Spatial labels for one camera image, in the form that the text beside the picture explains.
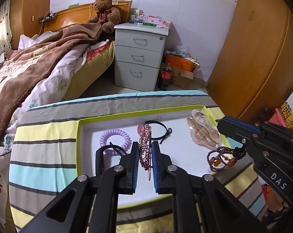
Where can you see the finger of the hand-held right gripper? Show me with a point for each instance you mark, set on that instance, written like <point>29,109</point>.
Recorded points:
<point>234,136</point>
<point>243,125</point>

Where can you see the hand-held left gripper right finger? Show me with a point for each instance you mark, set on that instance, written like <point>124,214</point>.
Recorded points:
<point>155,170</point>

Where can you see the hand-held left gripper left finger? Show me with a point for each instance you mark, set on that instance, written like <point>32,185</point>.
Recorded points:
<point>135,167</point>

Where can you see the pink rhinestone hair clip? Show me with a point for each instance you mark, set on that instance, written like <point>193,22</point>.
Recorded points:
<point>145,150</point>

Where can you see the large cream hair claw clip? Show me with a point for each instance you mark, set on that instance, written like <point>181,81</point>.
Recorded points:
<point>202,133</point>

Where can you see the yellow-green shallow box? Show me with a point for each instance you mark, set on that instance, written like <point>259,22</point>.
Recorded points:
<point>175,140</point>

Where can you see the black hair band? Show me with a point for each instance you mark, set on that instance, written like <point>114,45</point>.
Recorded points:
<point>99,157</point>

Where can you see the person's right hand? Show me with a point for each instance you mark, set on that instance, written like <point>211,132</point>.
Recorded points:
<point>276,201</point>

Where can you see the pink plastic container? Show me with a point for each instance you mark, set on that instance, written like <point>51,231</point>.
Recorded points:
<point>278,116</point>

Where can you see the yellow printed bag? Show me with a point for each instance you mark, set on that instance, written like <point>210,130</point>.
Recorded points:
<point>288,112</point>

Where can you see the large wooden wardrobe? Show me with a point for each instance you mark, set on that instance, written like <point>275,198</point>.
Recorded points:
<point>258,53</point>

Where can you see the cardboard box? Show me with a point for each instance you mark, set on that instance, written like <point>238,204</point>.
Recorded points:
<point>185,74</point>

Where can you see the orange storage box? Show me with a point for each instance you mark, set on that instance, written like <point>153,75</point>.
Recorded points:
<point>180,63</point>

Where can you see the white drawer nightstand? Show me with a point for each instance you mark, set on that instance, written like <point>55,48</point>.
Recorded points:
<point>136,77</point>

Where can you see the cola bottle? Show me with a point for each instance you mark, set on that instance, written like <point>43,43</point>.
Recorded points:
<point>164,76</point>

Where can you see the pile of small packets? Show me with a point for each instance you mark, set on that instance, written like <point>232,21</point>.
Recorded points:
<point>181,52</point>

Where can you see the yellow bed mattress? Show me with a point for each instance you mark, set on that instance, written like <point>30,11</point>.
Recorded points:
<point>97,72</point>

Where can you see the pale floral quilt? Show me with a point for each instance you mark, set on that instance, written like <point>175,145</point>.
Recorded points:
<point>59,77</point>

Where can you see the pink floral box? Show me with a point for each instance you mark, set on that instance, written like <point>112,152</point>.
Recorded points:
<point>161,21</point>

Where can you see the brown plush blanket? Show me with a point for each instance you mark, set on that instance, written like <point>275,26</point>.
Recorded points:
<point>39,60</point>

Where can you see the clutter of small bottles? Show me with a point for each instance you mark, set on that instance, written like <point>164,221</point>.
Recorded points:
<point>138,17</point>

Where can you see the brown teddy bear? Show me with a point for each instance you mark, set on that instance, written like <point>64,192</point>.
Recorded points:
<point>105,12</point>

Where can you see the wooden bed headboard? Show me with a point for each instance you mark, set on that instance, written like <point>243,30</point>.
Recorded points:
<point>68,17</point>

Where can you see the green flat box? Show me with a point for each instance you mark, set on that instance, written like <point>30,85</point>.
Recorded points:
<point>73,5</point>

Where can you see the power strip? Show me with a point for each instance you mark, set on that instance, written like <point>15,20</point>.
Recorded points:
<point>48,17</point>

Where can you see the tall narrow wooden wardrobe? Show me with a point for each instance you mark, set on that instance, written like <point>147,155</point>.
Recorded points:
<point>32,4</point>

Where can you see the spotted curtain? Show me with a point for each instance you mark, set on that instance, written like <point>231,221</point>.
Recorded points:
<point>0,29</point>

